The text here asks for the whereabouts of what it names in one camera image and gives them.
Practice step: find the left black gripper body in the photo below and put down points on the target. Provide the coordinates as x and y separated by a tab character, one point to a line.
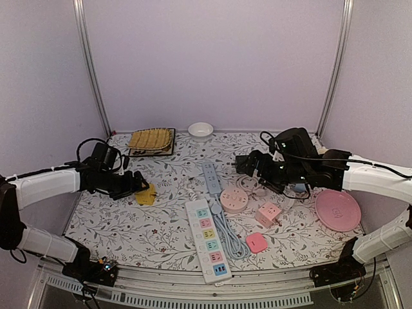
115	186

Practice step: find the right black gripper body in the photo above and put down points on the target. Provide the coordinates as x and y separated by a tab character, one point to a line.
277	177

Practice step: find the yellow cube adapter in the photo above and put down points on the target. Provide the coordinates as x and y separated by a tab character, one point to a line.
147	197

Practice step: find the small light blue plug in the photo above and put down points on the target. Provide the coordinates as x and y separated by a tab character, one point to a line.
299	187

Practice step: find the white plug adapter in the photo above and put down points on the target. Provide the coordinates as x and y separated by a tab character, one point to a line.
287	204

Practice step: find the pink cube socket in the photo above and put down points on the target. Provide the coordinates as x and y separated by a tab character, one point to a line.
266	214

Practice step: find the pink round socket base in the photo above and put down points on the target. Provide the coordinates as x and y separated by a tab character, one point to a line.
234	200

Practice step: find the pink square plug adapter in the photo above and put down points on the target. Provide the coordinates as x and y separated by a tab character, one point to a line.
256	243

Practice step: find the light blue power strip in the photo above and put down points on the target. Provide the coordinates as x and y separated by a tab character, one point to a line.
234	247

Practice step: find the white long power strip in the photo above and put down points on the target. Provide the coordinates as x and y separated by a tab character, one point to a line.
213	262

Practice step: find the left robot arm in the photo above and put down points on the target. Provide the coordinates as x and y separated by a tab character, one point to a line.
18	192

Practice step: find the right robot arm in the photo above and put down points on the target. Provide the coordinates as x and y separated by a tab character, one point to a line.
337	170

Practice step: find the yellow woven mat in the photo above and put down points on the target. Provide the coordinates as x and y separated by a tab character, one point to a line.
152	142

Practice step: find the cream cup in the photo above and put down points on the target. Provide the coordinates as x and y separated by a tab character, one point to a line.
322	150

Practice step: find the pink plate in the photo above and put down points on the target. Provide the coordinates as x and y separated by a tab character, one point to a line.
338	211

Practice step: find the white ceramic bowl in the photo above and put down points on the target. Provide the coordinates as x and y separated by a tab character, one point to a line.
200	131

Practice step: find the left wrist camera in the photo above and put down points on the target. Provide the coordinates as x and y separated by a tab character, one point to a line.
104	157

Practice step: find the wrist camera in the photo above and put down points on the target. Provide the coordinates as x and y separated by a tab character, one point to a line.
104	157
295	142

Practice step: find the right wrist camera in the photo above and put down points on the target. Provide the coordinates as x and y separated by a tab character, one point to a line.
295	142

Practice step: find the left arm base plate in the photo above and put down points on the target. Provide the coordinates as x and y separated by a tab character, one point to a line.
104	272

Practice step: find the front aluminium rail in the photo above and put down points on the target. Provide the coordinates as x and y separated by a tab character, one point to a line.
282	288

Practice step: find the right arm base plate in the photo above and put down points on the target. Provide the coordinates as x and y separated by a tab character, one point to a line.
338	273

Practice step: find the right aluminium frame post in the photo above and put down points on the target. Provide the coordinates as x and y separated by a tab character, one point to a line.
336	68

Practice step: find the aluminium frame post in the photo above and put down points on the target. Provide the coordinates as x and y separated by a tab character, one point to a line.
80	18
336	68

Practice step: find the left aluminium frame post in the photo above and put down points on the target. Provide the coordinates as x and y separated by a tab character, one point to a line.
80	18

